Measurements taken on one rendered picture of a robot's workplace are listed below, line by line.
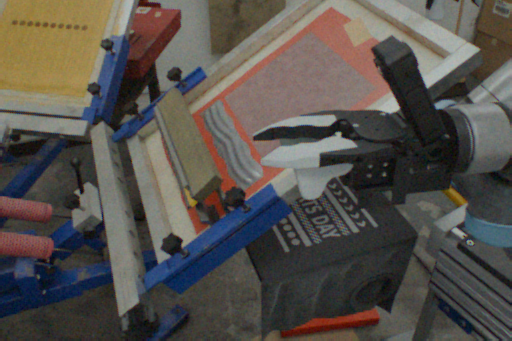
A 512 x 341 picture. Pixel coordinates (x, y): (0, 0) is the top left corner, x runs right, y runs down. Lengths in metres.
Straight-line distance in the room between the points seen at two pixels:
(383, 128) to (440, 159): 0.08
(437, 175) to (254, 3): 2.79
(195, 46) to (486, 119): 2.88
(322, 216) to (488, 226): 0.85
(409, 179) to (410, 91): 0.11
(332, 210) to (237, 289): 1.09
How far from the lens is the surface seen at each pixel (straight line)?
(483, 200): 0.64
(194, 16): 3.24
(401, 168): 0.50
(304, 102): 1.17
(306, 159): 0.45
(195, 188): 1.03
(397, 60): 0.46
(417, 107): 0.49
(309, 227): 1.41
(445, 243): 1.12
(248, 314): 2.37
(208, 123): 1.30
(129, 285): 1.04
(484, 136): 0.53
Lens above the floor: 1.96
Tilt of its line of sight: 37 degrees down
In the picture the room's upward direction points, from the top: straight up
